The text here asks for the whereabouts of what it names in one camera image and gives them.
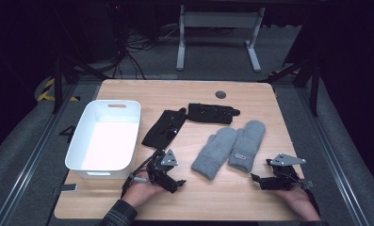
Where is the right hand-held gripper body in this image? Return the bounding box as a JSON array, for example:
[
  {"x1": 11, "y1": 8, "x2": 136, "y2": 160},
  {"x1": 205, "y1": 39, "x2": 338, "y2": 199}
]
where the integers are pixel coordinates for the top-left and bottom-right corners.
[{"x1": 265, "y1": 153, "x2": 307, "y2": 191}]

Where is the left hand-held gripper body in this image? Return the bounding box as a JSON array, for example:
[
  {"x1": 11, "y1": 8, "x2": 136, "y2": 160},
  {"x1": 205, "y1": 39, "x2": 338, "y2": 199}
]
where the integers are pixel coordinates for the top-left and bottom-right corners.
[{"x1": 146, "y1": 149, "x2": 179, "y2": 193}]

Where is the grey mitten with label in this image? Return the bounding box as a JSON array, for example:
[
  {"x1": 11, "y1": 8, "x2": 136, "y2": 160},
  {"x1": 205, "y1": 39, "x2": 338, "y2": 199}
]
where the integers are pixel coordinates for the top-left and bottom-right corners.
[{"x1": 227, "y1": 120, "x2": 267, "y2": 174}]

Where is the plain grey mitten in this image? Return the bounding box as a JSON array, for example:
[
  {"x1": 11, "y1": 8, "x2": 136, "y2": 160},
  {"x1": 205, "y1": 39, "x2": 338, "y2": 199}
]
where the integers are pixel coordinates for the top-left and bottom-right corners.
[{"x1": 190, "y1": 126, "x2": 238, "y2": 181}]

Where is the white plastic bin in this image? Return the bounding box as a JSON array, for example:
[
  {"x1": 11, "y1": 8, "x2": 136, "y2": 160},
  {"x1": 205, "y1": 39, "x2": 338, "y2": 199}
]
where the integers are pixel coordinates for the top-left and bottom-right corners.
[{"x1": 64, "y1": 99, "x2": 142, "y2": 180}]

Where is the person's left hand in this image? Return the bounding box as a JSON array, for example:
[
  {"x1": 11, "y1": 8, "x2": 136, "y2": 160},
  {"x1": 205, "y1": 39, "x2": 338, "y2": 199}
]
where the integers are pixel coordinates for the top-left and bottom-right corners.
[{"x1": 122, "y1": 175, "x2": 167, "y2": 209}]

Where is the person's right hand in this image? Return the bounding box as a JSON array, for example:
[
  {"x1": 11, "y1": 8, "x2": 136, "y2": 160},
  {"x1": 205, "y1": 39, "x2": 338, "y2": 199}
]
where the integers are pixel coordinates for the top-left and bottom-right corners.
[{"x1": 268, "y1": 186, "x2": 321, "y2": 222}]

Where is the black glove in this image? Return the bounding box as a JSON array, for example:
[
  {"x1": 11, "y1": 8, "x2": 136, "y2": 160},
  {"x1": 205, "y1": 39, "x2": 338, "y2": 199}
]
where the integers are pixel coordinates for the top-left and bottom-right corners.
[
  {"x1": 141, "y1": 107, "x2": 188, "y2": 151},
  {"x1": 187, "y1": 103, "x2": 241, "y2": 125}
]

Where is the black metal stand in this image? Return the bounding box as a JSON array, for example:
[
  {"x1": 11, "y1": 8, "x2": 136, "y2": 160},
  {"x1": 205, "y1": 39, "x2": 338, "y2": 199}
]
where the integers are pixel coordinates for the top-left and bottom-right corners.
[
  {"x1": 51, "y1": 54, "x2": 113, "y2": 115},
  {"x1": 258, "y1": 56, "x2": 321, "y2": 118}
]

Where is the grey tag on table edge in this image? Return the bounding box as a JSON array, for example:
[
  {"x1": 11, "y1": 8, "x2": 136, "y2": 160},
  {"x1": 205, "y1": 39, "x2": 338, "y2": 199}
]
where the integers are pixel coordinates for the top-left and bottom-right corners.
[{"x1": 51, "y1": 183, "x2": 78, "y2": 196}]

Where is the yellow black hazard tape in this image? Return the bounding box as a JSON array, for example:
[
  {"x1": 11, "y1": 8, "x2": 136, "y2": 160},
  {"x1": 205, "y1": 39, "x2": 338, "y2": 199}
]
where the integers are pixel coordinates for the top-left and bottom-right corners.
[{"x1": 37, "y1": 77, "x2": 81, "y2": 103}]

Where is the aluminium floor rail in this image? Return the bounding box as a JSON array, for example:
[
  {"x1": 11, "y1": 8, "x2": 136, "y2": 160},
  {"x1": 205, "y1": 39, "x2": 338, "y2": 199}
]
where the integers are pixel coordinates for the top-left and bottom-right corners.
[
  {"x1": 296, "y1": 88, "x2": 370, "y2": 226},
  {"x1": 0, "y1": 84, "x2": 79, "y2": 226}
]

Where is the tangle of black floor cables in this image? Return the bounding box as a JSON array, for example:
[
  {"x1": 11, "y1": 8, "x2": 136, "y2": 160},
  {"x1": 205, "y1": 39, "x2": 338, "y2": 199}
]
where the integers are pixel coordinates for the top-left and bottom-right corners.
[{"x1": 110, "y1": 23, "x2": 183, "y2": 80}]

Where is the white metal desk frame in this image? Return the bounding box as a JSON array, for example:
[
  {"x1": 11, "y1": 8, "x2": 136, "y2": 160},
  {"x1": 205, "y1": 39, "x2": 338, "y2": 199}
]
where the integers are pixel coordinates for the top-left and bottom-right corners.
[{"x1": 175, "y1": 4, "x2": 267, "y2": 73}]

